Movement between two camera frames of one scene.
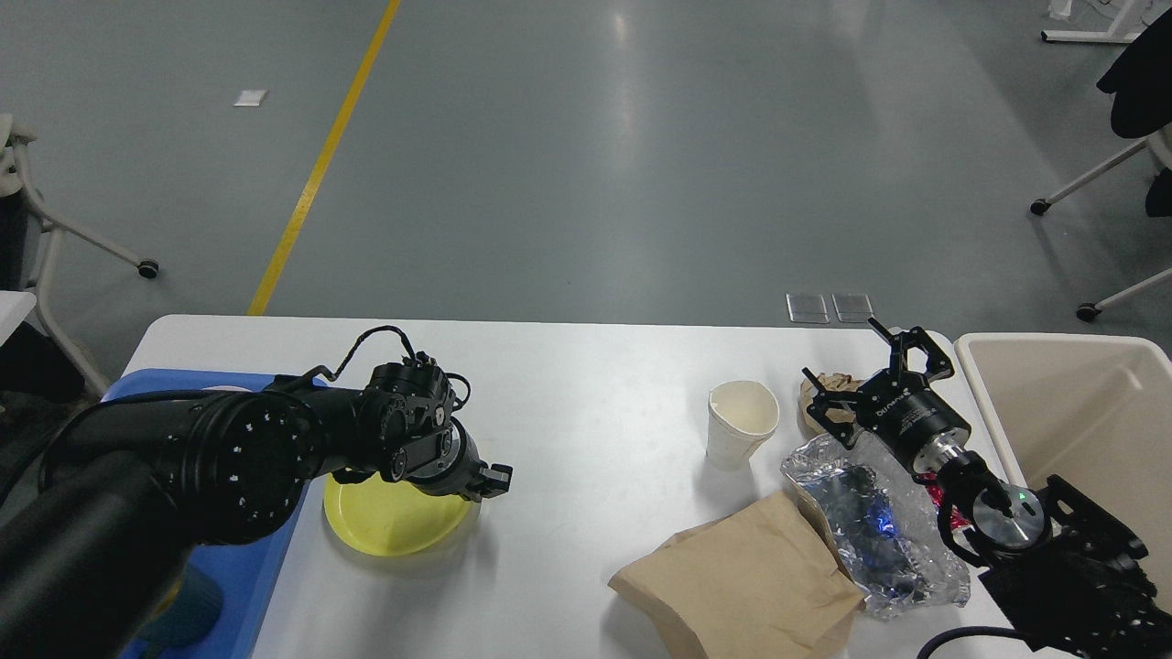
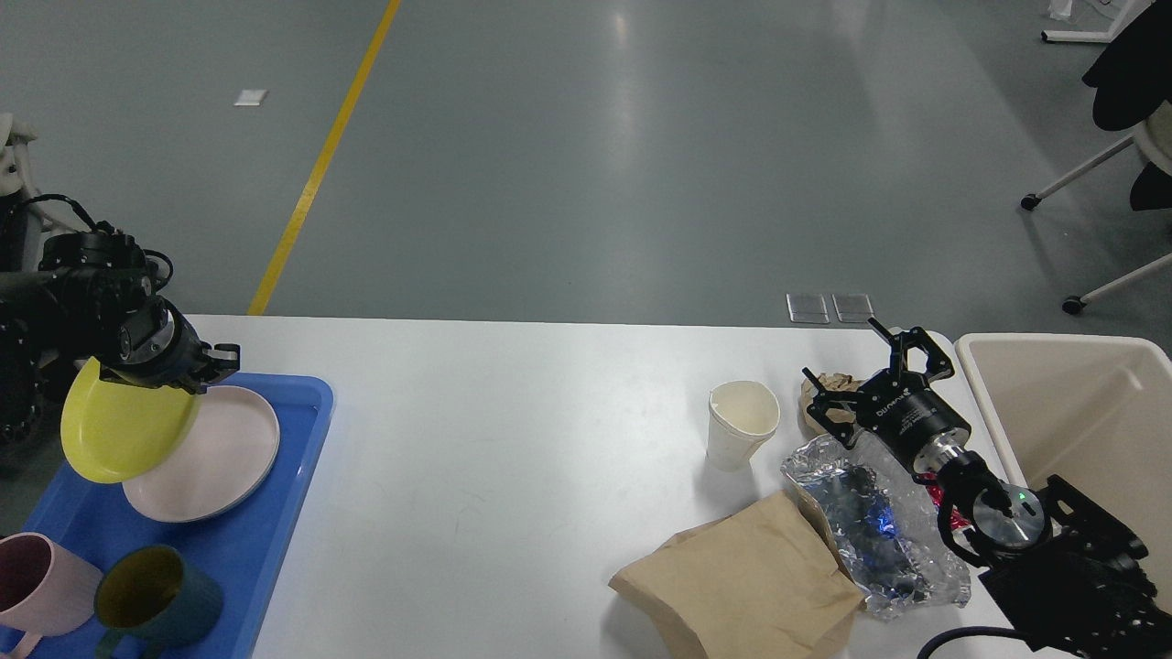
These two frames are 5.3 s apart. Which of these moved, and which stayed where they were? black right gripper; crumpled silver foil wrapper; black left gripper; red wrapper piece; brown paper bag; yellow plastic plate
Moved: black left gripper; yellow plastic plate
Stayed: black right gripper; red wrapper piece; brown paper bag; crumpled silver foil wrapper
